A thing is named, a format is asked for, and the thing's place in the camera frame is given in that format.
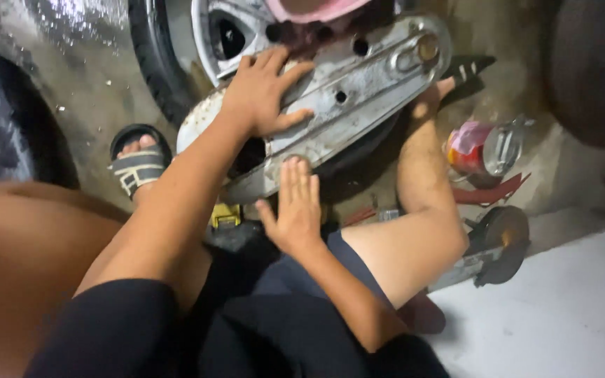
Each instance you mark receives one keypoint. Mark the dark vehicle tyre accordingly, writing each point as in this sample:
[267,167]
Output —
[586,68]

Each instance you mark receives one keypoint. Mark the person's left hand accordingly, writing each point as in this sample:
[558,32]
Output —
[258,97]

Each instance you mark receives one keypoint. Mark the person's left leg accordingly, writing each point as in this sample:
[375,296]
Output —
[29,252]

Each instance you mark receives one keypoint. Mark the yellow black power tool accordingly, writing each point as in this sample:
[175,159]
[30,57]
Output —
[225,215]

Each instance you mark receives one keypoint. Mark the scooter wheel with silver rim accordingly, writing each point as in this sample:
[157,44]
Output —
[218,36]

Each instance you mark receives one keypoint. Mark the large black vehicle tyre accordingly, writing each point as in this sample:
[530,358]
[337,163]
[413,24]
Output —
[8,120]

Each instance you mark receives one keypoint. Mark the black striped sandal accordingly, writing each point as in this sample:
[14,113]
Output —
[468,68]
[139,170]

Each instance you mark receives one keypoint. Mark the person's black shorts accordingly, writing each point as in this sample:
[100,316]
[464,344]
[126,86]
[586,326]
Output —
[260,330]

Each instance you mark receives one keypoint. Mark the person's leg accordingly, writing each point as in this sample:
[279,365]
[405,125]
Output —
[423,210]
[29,252]

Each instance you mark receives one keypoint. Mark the person's right hand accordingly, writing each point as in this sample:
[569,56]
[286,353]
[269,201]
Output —
[297,220]

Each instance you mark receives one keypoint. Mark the black striped right sandal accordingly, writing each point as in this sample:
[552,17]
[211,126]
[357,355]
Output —
[468,68]

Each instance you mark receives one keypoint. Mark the person's right leg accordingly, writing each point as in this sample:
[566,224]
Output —
[423,210]

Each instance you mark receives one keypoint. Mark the red plastic piece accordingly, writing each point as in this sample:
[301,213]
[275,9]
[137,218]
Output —
[486,195]

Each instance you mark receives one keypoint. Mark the red pink tin can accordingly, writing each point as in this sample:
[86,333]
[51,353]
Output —
[470,152]

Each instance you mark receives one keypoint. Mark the pink scooter body panel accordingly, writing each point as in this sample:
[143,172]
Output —
[318,10]

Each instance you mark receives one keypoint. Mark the black striped left sandal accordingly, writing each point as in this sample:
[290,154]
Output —
[139,170]

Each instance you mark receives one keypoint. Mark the small clear plastic piece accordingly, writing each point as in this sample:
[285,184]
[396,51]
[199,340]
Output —
[388,215]

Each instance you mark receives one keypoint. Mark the grey metal transmission cover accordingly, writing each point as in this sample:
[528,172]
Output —
[344,105]

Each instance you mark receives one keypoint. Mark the grey angle grinder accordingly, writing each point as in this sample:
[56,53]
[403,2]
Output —
[497,246]

